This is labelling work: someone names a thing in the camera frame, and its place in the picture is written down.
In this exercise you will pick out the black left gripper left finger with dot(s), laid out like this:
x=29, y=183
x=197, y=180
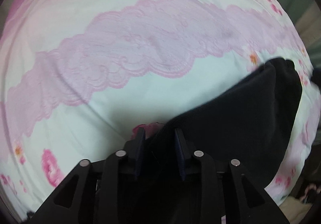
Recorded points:
x=91, y=192

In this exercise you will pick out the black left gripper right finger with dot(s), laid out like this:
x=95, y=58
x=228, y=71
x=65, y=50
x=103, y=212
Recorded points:
x=219, y=192

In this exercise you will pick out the pink floral bed cover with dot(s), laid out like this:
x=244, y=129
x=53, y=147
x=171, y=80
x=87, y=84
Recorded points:
x=78, y=75

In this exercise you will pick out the black knit pants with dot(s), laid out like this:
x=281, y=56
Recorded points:
x=251, y=122

